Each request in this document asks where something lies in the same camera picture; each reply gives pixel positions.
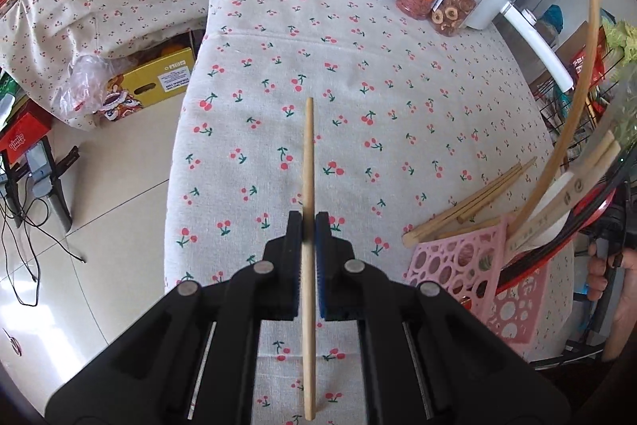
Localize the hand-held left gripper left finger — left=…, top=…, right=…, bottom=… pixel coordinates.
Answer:
left=45, top=210, right=303, bottom=425

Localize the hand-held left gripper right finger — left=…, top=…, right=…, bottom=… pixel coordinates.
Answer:
left=315, top=211, right=573, bottom=425

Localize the bamboo chopstick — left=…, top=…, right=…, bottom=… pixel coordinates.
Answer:
left=301, top=97, right=318, bottom=422

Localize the pink perforated utensil basket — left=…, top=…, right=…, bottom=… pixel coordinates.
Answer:
left=403, top=213, right=551, bottom=356

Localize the long bamboo spatula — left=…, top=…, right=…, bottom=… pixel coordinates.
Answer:
left=510, top=0, right=604, bottom=234

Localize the bundle of bamboo chopsticks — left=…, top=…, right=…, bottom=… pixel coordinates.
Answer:
left=402, top=156, right=538, bottom=249

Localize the person's right hand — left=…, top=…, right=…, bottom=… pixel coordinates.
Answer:
left=587, top=241, right=637, bottom=362

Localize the pile of snack packets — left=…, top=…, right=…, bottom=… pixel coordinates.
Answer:
left=537, top=2, right=637, bottom=117

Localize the green leafy vegetable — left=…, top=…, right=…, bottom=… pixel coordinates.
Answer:
left=602, top=19, right=637, bottom=67

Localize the cherry print tablecloth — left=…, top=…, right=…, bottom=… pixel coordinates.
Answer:
left=164, top=0, right=578, bottom=425

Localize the yellow cardboard box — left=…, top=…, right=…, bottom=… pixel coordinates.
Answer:
left=94, top=29, right=196, bottom=122

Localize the black folding stand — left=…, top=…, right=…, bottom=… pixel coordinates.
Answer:
left=0, top=143, right=80, bottom=234

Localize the clear plastic bag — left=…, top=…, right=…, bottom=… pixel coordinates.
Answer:
left=67, top=54, right=131, bottom=114

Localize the red cardboard box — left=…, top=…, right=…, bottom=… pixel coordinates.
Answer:
left=0, top=111, right=54, bottom=163

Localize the black wire storage rack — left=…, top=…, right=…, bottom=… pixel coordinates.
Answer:
left=530, top=71, right=637, bottom=187

